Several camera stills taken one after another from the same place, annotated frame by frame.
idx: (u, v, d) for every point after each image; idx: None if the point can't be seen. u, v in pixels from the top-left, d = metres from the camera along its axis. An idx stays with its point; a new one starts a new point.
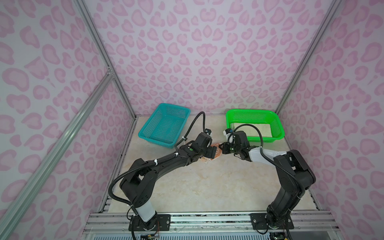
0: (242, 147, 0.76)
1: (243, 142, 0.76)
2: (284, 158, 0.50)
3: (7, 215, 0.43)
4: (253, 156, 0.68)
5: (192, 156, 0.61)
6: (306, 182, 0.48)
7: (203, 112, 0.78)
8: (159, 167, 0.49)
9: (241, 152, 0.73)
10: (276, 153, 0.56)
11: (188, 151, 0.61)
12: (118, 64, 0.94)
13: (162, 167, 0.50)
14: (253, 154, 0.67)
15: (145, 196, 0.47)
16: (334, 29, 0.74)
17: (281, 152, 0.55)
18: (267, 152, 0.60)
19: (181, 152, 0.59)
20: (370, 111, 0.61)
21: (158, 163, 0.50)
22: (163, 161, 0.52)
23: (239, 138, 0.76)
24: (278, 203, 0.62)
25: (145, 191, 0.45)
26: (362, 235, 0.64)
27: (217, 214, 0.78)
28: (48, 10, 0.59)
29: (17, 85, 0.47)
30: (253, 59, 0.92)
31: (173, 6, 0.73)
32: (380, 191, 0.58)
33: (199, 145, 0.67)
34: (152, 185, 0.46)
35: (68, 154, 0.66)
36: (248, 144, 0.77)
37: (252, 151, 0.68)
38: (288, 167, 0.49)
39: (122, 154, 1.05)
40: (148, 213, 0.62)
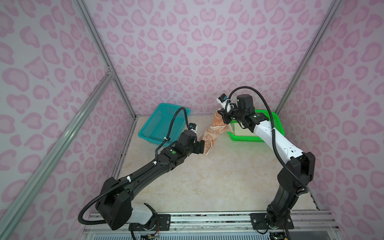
0: (246, 114, 0.64)
1: (249, 108, 0.63)
2: (297, 161, 0.46)
3: (7, 215, 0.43)
4: (262, 132, 0.57)
5: (177, 159, 0.57)
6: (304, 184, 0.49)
7: (183, 108, 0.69)
8: (133, 184, 0.44)
9: (243, 120, 0.62)
10: (290, 150, 0.49)
11: (171, 155, 0.56)
12: (118, 64, 0.94)
13: (137, 183, 0.45)
14: (264, 129, 0.56)
15: (124, 217, 0.44)
16: (334, 29, 0.74)
17: (297, 151, 0.48)
18: (280, 145, 0.51)
19: (162, 159, 0.54)
20: (370, 111, 0.61)
21: (131, 180, 0.45)
22: (137, 176, 0.46)
23: (244, 102, 0.62)
24: (277, 203, 0.62)
25: (120, 213, 0.41)
26: (362, 235, 0.64)
27: (217, 214, 0.78)
28: (47, 9, 0.59)
29: (17, 85, 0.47)
30: (253, 59, 0.92)
31: (173, 6, 0.73)
32: (380, 191, 0.58)
33: (183, 145, 0.60)
34: (130, 202, 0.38)
35: (68, 154, 0.66)
36: (253, 111, 0.65)
37: (262, 125, 0.57)
38: (298, 171, 0.45)
39: (122, 154, 1.05)
40: (144, 216, 0.61)
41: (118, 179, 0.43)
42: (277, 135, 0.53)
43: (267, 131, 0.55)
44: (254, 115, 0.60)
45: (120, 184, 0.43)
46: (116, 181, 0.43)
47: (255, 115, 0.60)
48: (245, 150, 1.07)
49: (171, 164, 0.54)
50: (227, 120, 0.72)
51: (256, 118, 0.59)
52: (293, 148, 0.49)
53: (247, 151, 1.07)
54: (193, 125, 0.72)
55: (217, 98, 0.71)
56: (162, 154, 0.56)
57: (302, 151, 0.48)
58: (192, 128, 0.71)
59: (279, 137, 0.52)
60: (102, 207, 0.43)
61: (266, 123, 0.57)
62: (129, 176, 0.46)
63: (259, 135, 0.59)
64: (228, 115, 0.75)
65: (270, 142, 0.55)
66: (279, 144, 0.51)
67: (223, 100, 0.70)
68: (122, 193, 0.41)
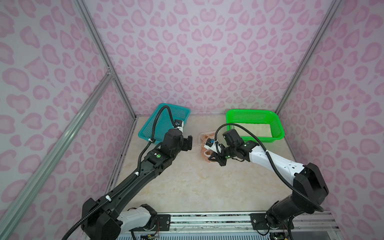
0: (237, 146, 0.65)
1: (236, 140, 0.65)
2: (303, 176, 0.43)
3: (7, 216, 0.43)
4: (257, 157, 0.56)
5: (163, 163, 0.52)
6: (321, 199, 0.44)
7: (167, 106, 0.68)
8: (114, 202, 0.41)
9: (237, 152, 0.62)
10: (291, 167, 0.47)
11: (156, 160, 0.52)
12: (118, 64, 0.94)
13: (118, 200, 0.42)
14: (257, 154, 0.56)
15: (112, 235, 0.43)
16: (334, 29, 0.74)
17: (298, 166, 0.47)
18: (280, 165, 0.49)
19: (145, 167, 0.50)
20: (370, 111, 0.61)
21: (111, 198, 0.42)
22: (119, 192, 0.43)
23: (230, 136, 0.66)
24: (280, 209, 0.61)
25: (105, 235, 0.40)
26: (362, 235, 0.64)
27: (217, 214, 0.78)
28: (47, 9, 0.59)
29: (17, 85, 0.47)
30: (253, 59, 0.92)
31: (173, 6, 0.73)
32: (380, 191, 0.58)
33: (169, 147, 0.55)
34: (115, 222, 0.45)
35: (68, 154, 0.66)
36: (241, 140, 0.66)
37: (255, 151, 0.57)
38: (309, 188, 0.42)
39: (122, 154, 1.05)
40: (142, 217, 0.60)
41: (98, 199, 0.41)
42: (272, 156, 0.53)
43: (261, 154, 0.55)
44: (244, 144, 0.61)
45: (99, 206, 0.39)
46: (95, 202, 0.41)
47: (245, 144, 0.61)
48: None
49: (157, 170, 0.51)
50: (223, 162, 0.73)
51: (248, 146, 0.59)
52: (293, 165, 0.48)
53: None
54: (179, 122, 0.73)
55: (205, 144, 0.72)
56: (146, 161, 0.51)
57: (303, 165, 0.47)
58: (179, 125, 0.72)
59: (275, 158, 0.52)
60: (88, 229, 0.41)
61: (257, 148, 0.57)
62: (108, 194, 0.42)
63: (256, 161, 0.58)
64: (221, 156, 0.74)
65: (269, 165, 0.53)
66: (277, 165, 0.50)
67: (209, 143, 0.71)
68: (103, 215, 0.38)
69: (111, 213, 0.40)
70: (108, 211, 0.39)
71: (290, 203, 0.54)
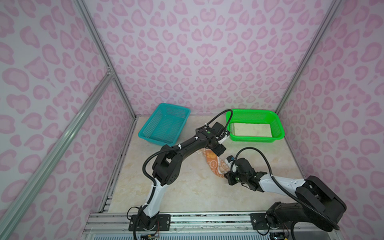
0: (249, 177, 0.69)
1: (248, 170, 0.69)
2: (305, 188, 0.45)
3: (7, 216, 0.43)
4: (266, 184, 0.60)
5: (211, 138, 0.66)
6: (340, 215, 0.42)
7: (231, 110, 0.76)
8: (183, 150, 0.56)
9: (249, 183, 0.67)
10: (294, 184, 0.50)
11: (207, 134, 0.67)
12: (118, 64, 0.94)
13: (186, 150, 0.57)
14: (265, 181, 0.60)
15: (174, 175, 0.55)
16: (334, 29, 0.74)
17: (299, 181, 0.50)
18: (284, 184, 0.53)
19: (201, 136, 0.65)
20: (370, 111, 0.61)
21: (181, 147, 0.57)
22: (186, 145, 0.59)
23: (242, 167, 0.71)
24: (286, 213, 0.59)
25: (174, 171, 0.53)
26: (362, 235, 0.64)
27: (217, 214, 0.78)
28: (48, 9, 0.59)
29: (17, 85, 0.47)
30: (253, 59, 0.92)
31: (173, 6, 0.73)
32: (380, 191, 0.58)
33: (216, 132, 0.74)
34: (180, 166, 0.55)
35: (68, 154, 0.66)
36: (253, 172, 0.70)
37: (263, 178, 0.62)
38: (315, 199, 0.43)
39: (122, 154, 1.05)
40: (153, 208, 0.63)
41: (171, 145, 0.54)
42: (278, 178, 0.57)
43: (268, 181, 0.59)
44: (255, 176, 0.67)
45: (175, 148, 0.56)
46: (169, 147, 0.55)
47: (256, 175, 0.67)
48: (246, 151, 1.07)
49: (208, 141, 0.66)
50: (232, 182, 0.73)
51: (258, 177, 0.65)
52: (295, 181, 0.51)
53: (247, 151, 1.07)
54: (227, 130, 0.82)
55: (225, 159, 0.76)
56: (200, 133, 0.67)
57: (304, 179, 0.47)
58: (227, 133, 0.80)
59: (280, 179, 0.56)
60: (158, 167, 0.56)
61: (264, 176, 0.63)
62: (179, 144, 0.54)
63: (268, 189, 0.61)
64: (232, 176, 0.80)
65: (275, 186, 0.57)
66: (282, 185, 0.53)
67: (230, 160, 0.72)
68: (176, 156, 0.53)
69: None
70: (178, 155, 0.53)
71: (300, 214, 0.52)
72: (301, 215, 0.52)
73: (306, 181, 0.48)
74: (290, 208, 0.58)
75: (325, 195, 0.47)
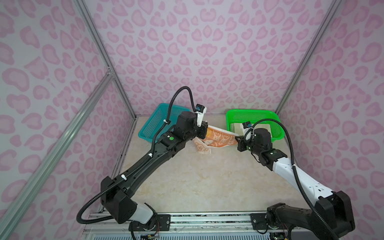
0: (263, 150, 0.63)
1: (266, 144, 0.62)
2: (328, 202, 0.40)
3: (7, 216, 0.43)
4: (281, 169, 0.55)
5: (176, 145, 0.51)
6: (342, 232, 0.40)
7: (187, 86, 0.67)
8: (130, 180, 0.42)
9: (260, 156, 0.62)
10: (316, 189, 0.44)
11: (169, 143, 0.51)
12: (118, 64, 0.94)
13: (134, 178, 0.43)
14: (283, 166, 0.54)
15: (130, 209, 0.45)
16: (334, 29, 0.74)
17: (326, 190, 0.43)
18: (305, 183, 0.47)
19: (159, 149, 0.49)
20: (370, 111, 0.61)
21: (127, 177, 0.43)
22: (134, 171, 0.44)
23: (261, 139, 0.63)
24: (287, 216, 0.59)
25: (124, 208, 0.42)
26: (362, 235, 0.64)
27: (217, 214, 0.78)
28: (48, 9, 0.59)
29: (17, 85, 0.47)
30: (253, 59, 0.92)
31: (173, 6, 0.73)
32: (380, 191, 0.58)
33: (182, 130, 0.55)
34: (130, 199, 0.42)
35: (68, 154, 0.66)
36: (270, 147, 0.63)
37: (280, 162, 0.55)
38: (332, 216, 0.39)
39: (122, 154, 1.05)
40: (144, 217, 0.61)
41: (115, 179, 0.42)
42: (299, 173, 0.49)
43: (286, 168, 0.53)
44: (271, 152, 0.60)
45: (117, 182, 0.42)
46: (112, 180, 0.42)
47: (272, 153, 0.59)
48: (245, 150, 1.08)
49: (169, 152, 0.50)
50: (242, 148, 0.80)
51: (274, 155, 0.58)
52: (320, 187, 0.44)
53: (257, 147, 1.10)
54: (200, 107, 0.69)
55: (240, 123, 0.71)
56: (160, 143, 0.51)
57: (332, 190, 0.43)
58: (200, 110, 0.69)
59: (301, 176, 0.49)
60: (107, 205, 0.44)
61: (284, 160, 0.55)
62: (124, 174, 0.43)
63: (279, 172, 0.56)
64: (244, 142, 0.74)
65: (293, 180, 0.51)
66: (302, 183, 0.48)
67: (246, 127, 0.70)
68: (119, 192, 0.40)
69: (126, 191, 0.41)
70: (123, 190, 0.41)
71: (300, 217, 0.52)
72: (302, 220, 0.52)
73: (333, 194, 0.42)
74: (292, 212, 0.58)
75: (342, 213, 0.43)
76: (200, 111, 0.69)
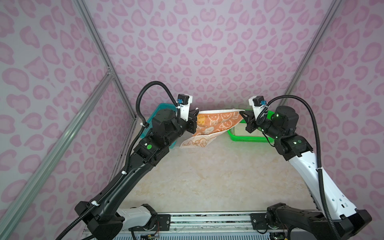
0: (284, 136, 0.50)
1: (290, 129, 0.48)
2: (349, 222, 0.36)
3: (6, 216, 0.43)
4: (303, 168, 0.45)
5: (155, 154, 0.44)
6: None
7: (158, 82, 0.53)
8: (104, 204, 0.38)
9: (277, 142, 0.51)
10: (340, 204, 0.38)
11: (146, 153, 0.43)
12: (118, 64, 0.94)
13: (108, 202, 0.39)
14: (306, 166, 0.44)
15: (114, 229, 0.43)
16: (334, 29, 0.74)
17: (349, 208, 0.38)
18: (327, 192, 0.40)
19: (134, 164, 0.42)
20: (370, 111, 0.61)
21: (98, 203, 0.38)
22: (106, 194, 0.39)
23: (287, 121, 0.48)
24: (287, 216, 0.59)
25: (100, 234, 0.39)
26: (362, 235, 0.64)
27: (217, 214, 0.78)
28: (48, 10, 0.59)
29: (17, 85, 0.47)
30: (253, 59, 0.92)
31: (173, 6, 0.73)
32: (380, 191, 0.58)
33: None
34: (106, 226, 0.39)
35: (68, 154, 0.66)
36: (293, 133, 0.51)
37: (304, 160, 0.44)
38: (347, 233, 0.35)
39: (122, 154, 1.05)
40: (141, 220, 0.60)
41: (88, 203, 0.39)
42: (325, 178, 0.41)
43: (310, 168, 0.43)
44: (294, 141, 0.47)
45: (89, 210, 0.38)
46: (85, 206, 0.38)
47: (295, 141, 0.47)
48: (245, 150, 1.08)
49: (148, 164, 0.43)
50: (252, 128, 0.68)
51: (297, 145, 0.46)
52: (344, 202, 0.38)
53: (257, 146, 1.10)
54: (183, 99, 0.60)
55: (252, 99, 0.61)
56: (136, 153, 0.44)
57: (356, 208, 0.38)
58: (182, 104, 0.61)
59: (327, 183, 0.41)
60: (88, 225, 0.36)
61: (308, 156, 0.44)
62: (94, 200, 0.39)
63: (297, 168, 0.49)
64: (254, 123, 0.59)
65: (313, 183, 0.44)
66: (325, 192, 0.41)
67: (259, 105, 0.58)
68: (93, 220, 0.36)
69: (100, 218, 0.37)
70: (96, 217, 0.37)
71: (301, 219, 0.52)
72: (303, 222, 0.52)
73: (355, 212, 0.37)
74: (293, 213, 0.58)
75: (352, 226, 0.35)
76: (183, 103, 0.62)
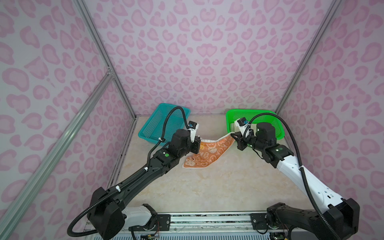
0: (267, 146, 0.58)
1: (270, 140, 0.57)
2: (338, 210, 0.38)
3: (7, 216, 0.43)
4: (288, 170, 0.51)
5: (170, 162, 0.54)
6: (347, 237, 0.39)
7: (180, 106, 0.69)
8: (123, 192, 0.43)
9: (264, 152, 0.58)
10: (326, 195, 0.42)
11: (164, 159, 0.53)
12: (118, 64, 0.94)
13: (128, 191, 0.43)
14: (290, 167, 0.50)
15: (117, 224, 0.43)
16: (334, 29, 0.74)
17: (336, 198, 0.41)
18: (314, 188, 0.44)
19: (154, 164, 0.51)
20: (370, 111, 0.61)
21: (121, 189, 0.43)
22: (128, 184, 0.45)
23: (266, 133, 0.57)
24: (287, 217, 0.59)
25: (111, 224, 0.41)
26: (362, 235, 0.64)
27: (217, 214, 0.78)
28: (48, 10, 0.59)
29: (17, 85, 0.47)
30: (253, 59, 0.92)
31: (173, 6, 0.73)
32: (380, 191, 0.58)
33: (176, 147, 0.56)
34: (121, 213, 0.47)
35: (68, 154, 0.66)
36: (274, 143, 0.58)
37: (287, 162, 0.50)
38: (340, 222, 0.37)
39: (122, 154, 1.05)
40: (141, 220, 0.60)
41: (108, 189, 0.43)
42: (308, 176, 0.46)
43: (293, 168, 0.49)
44: (276, 149, 0.54)
45: (111, 192, 0.42)
46: (105, 191, 0.42)
47: (277, 149, 0.54)
48: (245, 150, 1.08)
49: (164, 168, 0.52)
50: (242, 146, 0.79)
51: (279, 152, 0.53)
52: (329, 193, 0.42)
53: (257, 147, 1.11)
54: (192, 124, 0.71)
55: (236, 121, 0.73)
56: (155, 158, 0.53)
57: (342, 198, 0.41)
58: (192, 127, 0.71)
59: (311, 180, 0.45)
60: (94, 218, 0.42)
61: (291, 159, 0.51)
62: (118, 185, 0.44)
63: (284, 172, 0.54)
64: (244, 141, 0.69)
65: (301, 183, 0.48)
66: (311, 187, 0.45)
67: (242, 124, 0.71)
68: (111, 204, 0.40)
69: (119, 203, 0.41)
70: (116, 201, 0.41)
71: (301, 219, 0.52)
72: (303, 222, 0.52)
73: (342, 202, 0.40)
74: (293, 213, 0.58)
75: (348, 219, 0.37)
76: (193, 127, 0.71)
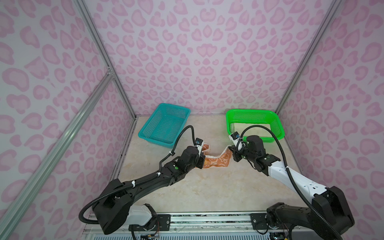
0: (257, 157, 0.64)
1: (259, 150, 0.63)
2: (324, 198, 0.41)
3: (7, 215, 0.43)
4: (276, 173, 0.56)
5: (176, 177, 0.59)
6: (344, 228, 0.40)
7: (191, 125, 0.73)
8: (136, 189, 0.46)
9: (255, 162, 0.63)
10: (311, 187, 0.45)
11: (172, 171, 0.58)
12: (118, 64, 0.94)
13: (140, 189, 0.47)
14: (276, 170, 0.56)
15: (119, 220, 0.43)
16: (333, 29, 0.75)
17: (319, 187, 0.45)
18: (300, 184, 0.48)
19: (165, 172, 0.56)
20: (370, 111, 0.61)
21: (135, 185, 0.47)
22: (141, 182, 0.48)
23: (255, 145, 0.64)
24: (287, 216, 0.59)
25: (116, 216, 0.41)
26: (362, 235, 0.64)
27: (217, 214, 0.78)
28: (48, 10, 0.59)
29: (17, 85, 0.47)
30: (253, 59, 0.92)
31: (173, 6, 0.73)
32: (380, 191, 0.58)
33: (185, 163, 0.62)
34: (128, 208, 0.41)
35: (68, 154, 0.66)
36: (263, 153, 0.65)
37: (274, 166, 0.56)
38: (329, 210, 0.39)
39: (122, 154, 1.05)
40: (142, 219, 0.61)
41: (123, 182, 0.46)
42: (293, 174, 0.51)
43: (281, 171, 0.54)
44: (265, 158, 0.61)
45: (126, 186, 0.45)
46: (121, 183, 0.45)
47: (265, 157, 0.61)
48: None
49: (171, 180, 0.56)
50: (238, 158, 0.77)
51: (267, 160, 0.60)
52: (314, 185, 0.46)
53: None
54: (200, 141, 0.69)
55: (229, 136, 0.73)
56: (165, 167, 0.58)
57: (325, 187, 0.44)
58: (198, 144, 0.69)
59: (296, 177, 0.50)
60: (99, 207, 0.43)
61: (277, 164, 0.57)
62: (134, 181, 0.48)
63: (274, 176, 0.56)
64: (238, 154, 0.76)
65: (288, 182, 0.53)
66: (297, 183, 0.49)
67: (235, 138, 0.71)
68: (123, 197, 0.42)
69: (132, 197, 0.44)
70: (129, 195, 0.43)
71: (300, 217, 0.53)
72: (303, 220, 0.52)
73: (326, 190, 0.43)
74: (292, 211, 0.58)
75: (340, 209, 0.44)
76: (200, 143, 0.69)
